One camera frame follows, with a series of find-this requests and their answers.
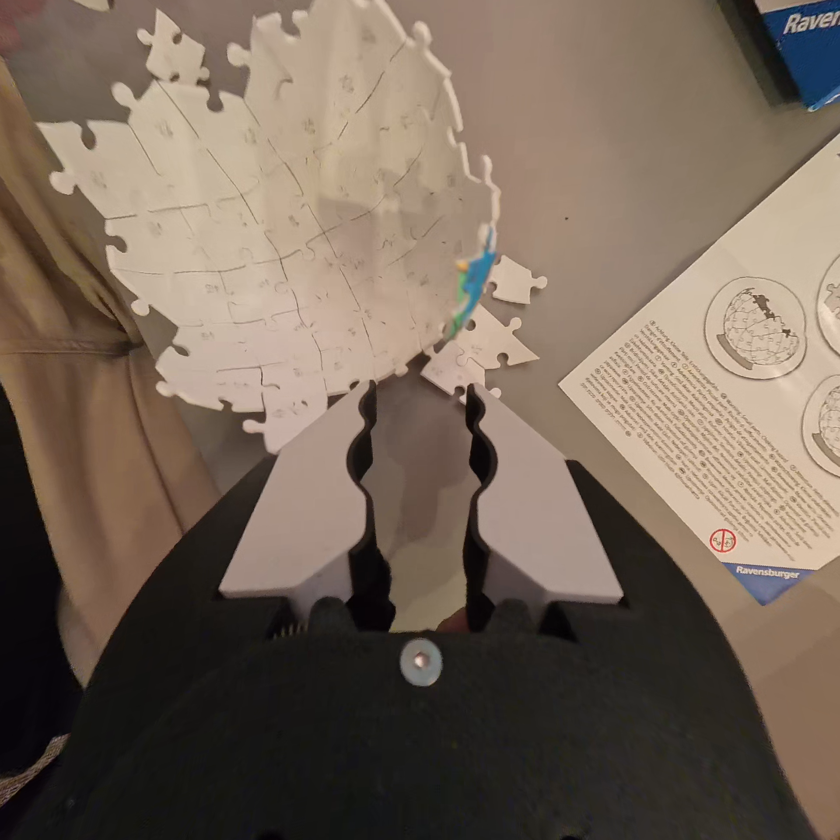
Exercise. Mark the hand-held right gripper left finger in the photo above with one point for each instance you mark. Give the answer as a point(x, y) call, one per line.
point(295, 525)

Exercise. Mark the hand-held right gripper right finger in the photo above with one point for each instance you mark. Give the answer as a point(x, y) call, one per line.
point(544, 525)

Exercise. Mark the pile of puzzle pieces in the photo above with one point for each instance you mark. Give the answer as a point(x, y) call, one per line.
point(489, 344)

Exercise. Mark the partly built white puzzle ball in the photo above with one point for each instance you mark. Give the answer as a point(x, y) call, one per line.
point(262, 229)

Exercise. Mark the blue cartoon puzzle box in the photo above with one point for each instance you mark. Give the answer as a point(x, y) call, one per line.
point(807, 52)

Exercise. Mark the folded paper instruction leaflet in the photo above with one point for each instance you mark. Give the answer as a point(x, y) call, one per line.
point(722, 426)

